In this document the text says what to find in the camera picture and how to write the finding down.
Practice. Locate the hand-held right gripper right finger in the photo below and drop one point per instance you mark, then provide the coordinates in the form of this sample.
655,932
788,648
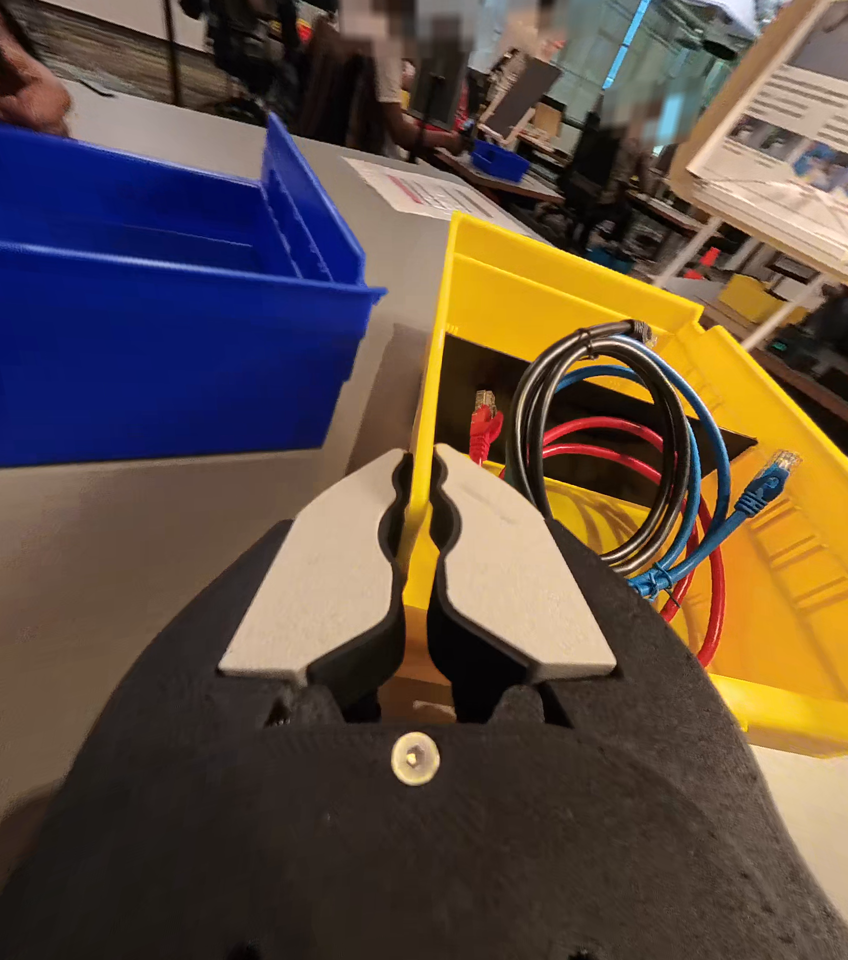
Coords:
529,593

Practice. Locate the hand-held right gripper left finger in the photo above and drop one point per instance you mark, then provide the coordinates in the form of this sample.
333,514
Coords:
319,593

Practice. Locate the blue plastic bin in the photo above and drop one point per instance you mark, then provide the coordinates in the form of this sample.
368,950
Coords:
124,360

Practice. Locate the yellow plastic bin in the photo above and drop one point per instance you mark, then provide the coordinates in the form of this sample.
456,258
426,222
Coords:
544,285

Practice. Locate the person's left hand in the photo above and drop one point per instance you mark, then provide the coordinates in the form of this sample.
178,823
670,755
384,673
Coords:
19,98

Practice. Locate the black divider panel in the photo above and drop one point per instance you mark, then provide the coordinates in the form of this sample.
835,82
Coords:
462,375

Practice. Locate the yellow and black boxes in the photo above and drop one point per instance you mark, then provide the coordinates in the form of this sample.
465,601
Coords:
762,297

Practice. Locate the printed paper sheet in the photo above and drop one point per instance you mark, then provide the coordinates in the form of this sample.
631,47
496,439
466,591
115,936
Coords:
424,192

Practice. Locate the small blue bin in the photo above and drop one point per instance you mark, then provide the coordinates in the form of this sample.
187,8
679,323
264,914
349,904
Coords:
499,161

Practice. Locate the instruction sheet on stand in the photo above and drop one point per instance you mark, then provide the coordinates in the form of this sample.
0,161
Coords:
814,120

